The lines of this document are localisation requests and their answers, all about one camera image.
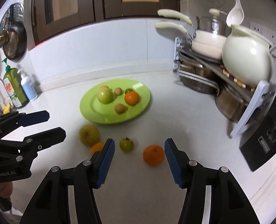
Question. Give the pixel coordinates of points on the green dish soap bottle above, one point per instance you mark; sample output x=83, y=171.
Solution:
x=12, y=87

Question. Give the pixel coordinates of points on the white saucepan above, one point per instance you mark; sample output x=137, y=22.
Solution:
x=208, y=45

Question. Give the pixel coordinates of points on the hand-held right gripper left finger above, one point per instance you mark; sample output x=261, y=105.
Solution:
x=105, y=163

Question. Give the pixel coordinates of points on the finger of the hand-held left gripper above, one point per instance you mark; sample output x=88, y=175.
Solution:
x=33, y=117
x=47, y=137

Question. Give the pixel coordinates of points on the person's left hand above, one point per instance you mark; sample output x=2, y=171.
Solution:
x=5, y=190

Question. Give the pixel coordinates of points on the small brown longan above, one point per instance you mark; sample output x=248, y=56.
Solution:
x=118, y=91

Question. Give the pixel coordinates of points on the green plate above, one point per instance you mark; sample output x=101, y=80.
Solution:
x=100, y=115

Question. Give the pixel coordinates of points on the white blue pump bottle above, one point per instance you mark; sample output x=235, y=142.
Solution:
x=28, y=87

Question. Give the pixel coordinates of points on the black frying pan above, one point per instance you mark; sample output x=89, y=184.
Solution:
x=15, y=43

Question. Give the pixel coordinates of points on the small green tangerine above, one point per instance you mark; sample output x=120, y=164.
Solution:
x=129, y=90

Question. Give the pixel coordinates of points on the small orange tangerine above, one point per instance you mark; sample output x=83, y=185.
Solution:
x=104, y=87

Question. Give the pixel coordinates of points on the white ceramic pot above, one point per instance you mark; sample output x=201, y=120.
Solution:
x=247, y=56

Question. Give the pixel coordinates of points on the yellow-green spotted apple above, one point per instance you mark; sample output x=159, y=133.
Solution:
x=89, y=134

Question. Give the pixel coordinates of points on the perforated metal steamer plate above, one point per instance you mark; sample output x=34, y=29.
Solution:
x=14, y=11

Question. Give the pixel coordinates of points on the large green apple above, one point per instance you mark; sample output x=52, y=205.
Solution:
x=104, y=95

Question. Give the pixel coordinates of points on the large orange tangerine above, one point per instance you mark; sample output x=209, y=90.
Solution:
x=131, y=98

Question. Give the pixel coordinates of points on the grey pot rack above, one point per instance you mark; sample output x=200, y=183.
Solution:
x=250, y=112

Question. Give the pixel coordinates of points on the black knife block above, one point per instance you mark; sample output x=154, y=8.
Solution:
x=266, y=144

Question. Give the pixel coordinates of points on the white ladle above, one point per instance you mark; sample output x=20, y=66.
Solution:
x=235, y=12

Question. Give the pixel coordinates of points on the green tomato with stem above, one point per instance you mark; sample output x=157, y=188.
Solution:
x=126, y=144

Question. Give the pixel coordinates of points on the orange tangerine with stem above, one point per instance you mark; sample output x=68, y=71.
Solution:
x=153, y=155

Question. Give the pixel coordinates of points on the yellow sponge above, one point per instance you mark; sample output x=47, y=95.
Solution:
x=7, y=108

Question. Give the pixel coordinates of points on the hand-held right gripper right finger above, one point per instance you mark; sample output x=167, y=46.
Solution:
x=173, y=163

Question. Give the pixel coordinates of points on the small brass strainer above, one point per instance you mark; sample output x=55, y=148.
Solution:
x=3, y=37

